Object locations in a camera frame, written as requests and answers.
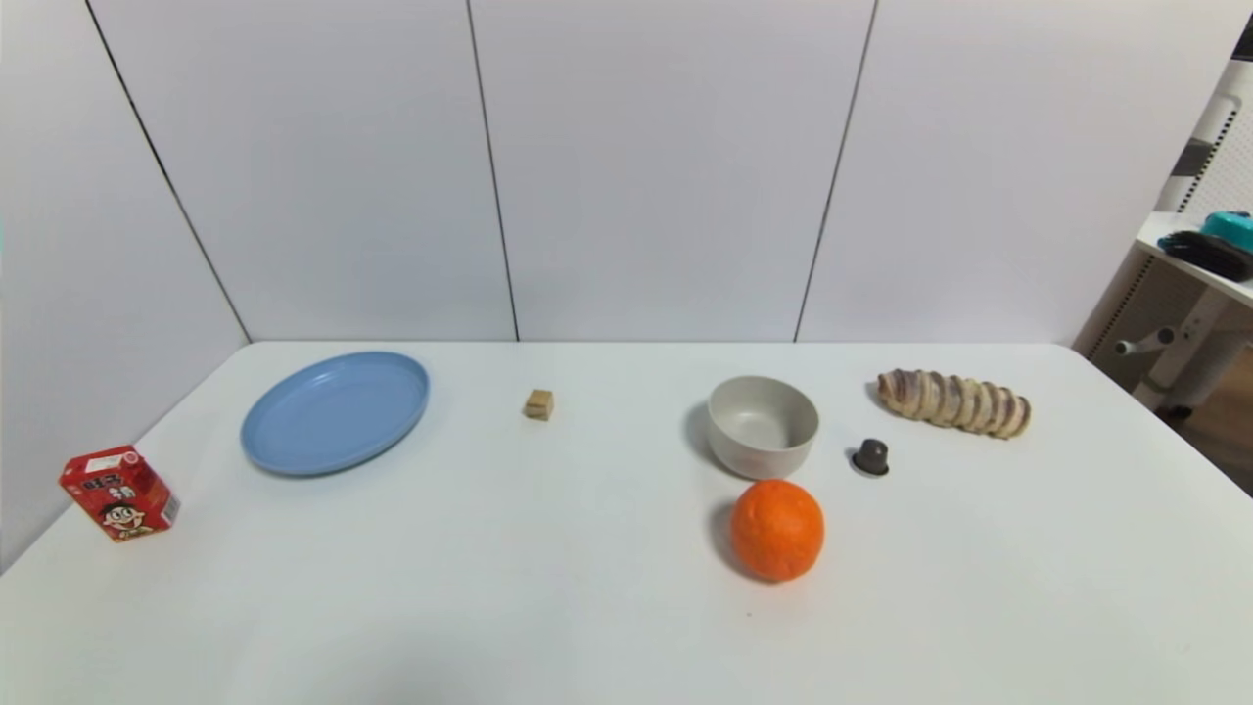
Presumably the orange fruit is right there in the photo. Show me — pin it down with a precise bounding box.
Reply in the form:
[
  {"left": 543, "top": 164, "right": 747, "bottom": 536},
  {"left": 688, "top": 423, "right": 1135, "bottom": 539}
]
[{"left": 730, "top": 479, "right": 826, "bottom": 584}]

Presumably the white pegboard panel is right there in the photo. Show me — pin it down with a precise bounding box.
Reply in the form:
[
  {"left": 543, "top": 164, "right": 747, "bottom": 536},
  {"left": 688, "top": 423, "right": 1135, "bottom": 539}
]
[{"left": 1155, "top": 57, "right": 1253, "bottom": 218}]

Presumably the beige round bowl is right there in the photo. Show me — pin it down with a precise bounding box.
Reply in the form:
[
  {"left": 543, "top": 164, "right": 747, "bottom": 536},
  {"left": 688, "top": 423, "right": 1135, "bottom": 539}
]
[{"left": 707, "top": 376, "right": 820, "bottom": 481}]

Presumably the white adjustable desk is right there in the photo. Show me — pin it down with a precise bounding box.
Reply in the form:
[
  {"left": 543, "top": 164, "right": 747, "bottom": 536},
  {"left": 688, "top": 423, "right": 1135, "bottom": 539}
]
[{"left": 1073, "top": 211, "right": 1253, "bottom": 414}]

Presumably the black bundled object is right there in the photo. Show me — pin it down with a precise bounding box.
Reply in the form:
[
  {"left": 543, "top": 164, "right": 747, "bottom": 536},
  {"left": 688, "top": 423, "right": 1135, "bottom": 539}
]
[{"left": 1158, "top": 230, "right": 1253, "bottom": 283}]

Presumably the red cartoon milk carton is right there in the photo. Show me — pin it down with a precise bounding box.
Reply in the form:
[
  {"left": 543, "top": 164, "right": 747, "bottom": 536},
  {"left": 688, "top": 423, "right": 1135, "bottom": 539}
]
[{"left": 59, "top": 446, "right": 181, "bottom": 543}]

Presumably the blue round plate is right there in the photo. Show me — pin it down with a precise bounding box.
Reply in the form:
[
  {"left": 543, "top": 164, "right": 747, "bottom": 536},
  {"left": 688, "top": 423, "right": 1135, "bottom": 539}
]
[{"left": 241, "top": 352, "right": 431, "bottom": 478}]

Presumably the twisted striped bread loaf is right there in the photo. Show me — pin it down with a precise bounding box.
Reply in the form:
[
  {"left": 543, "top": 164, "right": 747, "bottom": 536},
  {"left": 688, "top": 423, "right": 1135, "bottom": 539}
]
[{"left": 877, "top": 368, "right": 1032, "bottom": 440}]

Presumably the teal container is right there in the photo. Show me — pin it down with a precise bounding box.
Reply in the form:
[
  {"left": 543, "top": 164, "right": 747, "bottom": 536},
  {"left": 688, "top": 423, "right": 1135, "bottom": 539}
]
[{"left": 1201, "top": 211, "right": 1253, "bottom": 252}]

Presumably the grey desk crank handle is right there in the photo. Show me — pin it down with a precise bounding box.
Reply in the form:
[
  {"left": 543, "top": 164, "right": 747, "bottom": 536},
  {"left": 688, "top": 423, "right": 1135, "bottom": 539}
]
[{"left": 1115, "top": 327, "right": 1176, "bottom": 356}]

